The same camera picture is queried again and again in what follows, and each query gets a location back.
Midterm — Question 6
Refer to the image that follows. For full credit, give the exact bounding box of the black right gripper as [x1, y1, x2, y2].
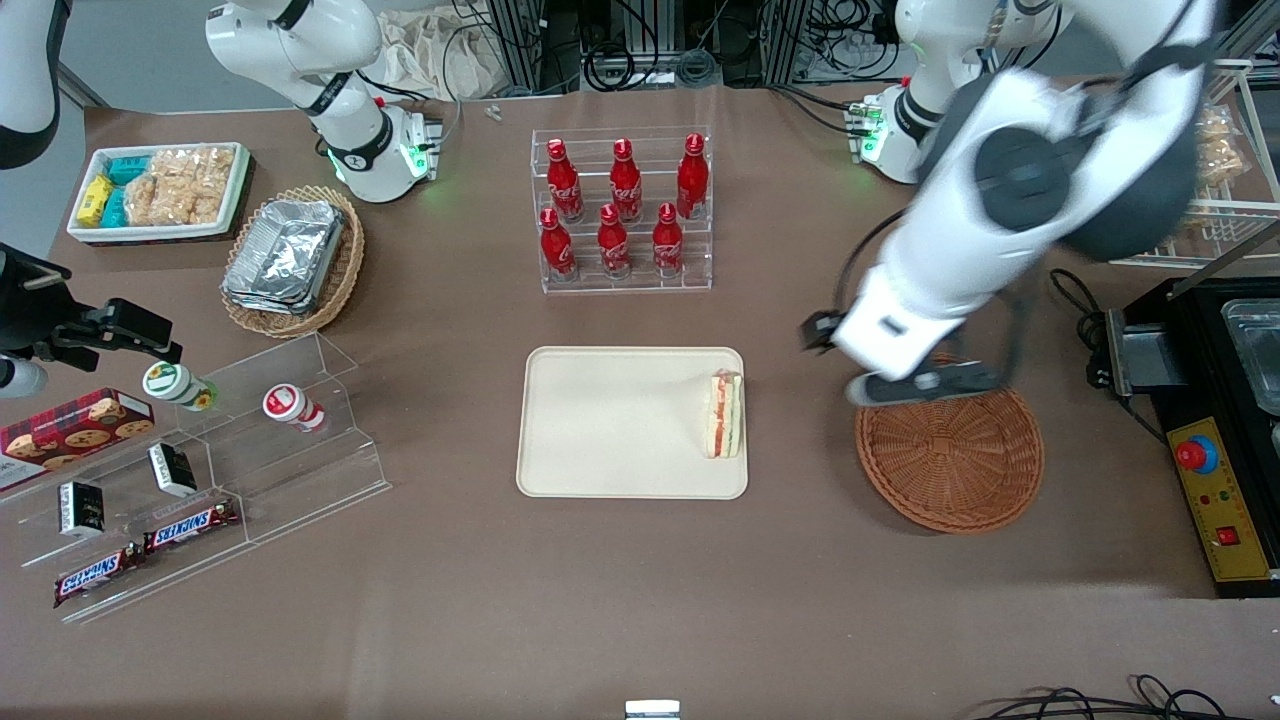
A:
[0, 244, 186, 367]

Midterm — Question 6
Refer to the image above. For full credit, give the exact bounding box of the white rectangular snack tray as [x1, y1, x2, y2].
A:
[66, 141, 253, 245]

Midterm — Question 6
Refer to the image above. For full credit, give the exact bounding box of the white wire rack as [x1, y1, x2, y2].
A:
[1108, 58, 1280, 272]

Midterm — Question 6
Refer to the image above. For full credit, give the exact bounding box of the clear bag of rice crackers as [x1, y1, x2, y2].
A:
[123, 146, 237, 228]

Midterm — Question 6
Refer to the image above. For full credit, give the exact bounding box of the white crumpled cloth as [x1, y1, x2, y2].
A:
[374, 8, 503, 102]

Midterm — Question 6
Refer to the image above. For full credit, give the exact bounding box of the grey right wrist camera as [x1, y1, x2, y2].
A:
[0, 355, 49, 401]

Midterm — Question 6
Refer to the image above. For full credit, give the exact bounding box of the green lidded yoghurt bottle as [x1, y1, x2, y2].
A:
[141, 360, 220, 413]

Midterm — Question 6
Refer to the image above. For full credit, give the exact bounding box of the red cola bottle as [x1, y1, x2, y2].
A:
[651, 202, 686, 279]
[596, 203, 633, 281]
[675, 133, 711, 222]
[539, 207, 579, 282]
[609, 139, 645, 224]
[546, 138, 586, 224]

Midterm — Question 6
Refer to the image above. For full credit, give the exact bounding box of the oval light wicker basket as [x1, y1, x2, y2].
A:
[219, 185, 367, 341]

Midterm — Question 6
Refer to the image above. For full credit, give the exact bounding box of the triangle sandwich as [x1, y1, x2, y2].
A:
[702, 369, 745, 461]

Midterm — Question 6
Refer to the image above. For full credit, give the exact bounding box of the black cable bundle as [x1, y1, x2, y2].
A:
[970, 674, 1280, 720]

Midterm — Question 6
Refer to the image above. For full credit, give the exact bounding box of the beige plastic tray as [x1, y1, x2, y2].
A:
[516, 346, 750, 501]

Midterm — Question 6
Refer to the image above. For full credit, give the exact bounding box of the clear acrylic bottle rack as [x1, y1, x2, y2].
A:
[529, 126, 715, 295]

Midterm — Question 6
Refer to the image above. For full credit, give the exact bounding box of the clear acrylic stepped stand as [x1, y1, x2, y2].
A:
[0, 331, 393, 627]

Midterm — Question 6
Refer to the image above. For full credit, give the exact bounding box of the yellow snack pack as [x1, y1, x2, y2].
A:
[77, 174, 115, 228]

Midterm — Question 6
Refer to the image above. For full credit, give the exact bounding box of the black power cable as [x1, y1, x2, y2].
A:
[1048, 268, 1173, 448]

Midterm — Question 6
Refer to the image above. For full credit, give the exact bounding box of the small black box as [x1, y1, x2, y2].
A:
[57, 480, 108, 539]
[147, 441, 199, 499]

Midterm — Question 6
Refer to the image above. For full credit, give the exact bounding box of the clear bag of fried snacks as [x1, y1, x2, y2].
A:
[1196, 104, 1249, 188]

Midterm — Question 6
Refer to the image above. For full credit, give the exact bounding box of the yellow emergency stop box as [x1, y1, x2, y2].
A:
[1166, 415, 1278, 585]

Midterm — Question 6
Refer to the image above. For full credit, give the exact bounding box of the aluminium foil tray stack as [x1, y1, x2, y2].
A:
[221, 198, 347, 318]

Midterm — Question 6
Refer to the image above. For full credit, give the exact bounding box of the round brown wicker basket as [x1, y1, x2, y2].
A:
[854, 352, 1047, 536]

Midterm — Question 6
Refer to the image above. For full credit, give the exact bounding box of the red tartan cookie box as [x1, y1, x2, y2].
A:
[0, 387, 157, 492]

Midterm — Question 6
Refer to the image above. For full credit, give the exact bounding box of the black appliance housing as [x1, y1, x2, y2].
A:
[1104, 274, 1280, 602]

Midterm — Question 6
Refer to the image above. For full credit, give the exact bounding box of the Snickers chocolate bar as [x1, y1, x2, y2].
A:
[52, 544, 147, 610]
[142, 497, 242, 557]

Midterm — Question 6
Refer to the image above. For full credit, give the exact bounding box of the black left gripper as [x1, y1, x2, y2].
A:
[799, 312, 847, 354]

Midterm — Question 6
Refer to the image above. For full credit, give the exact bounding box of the red lidded yoghurt bottle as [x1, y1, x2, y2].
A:
[261, 383, 328, 434]

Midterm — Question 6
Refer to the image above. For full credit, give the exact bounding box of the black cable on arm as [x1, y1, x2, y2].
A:
[828, 208, 911, 323]

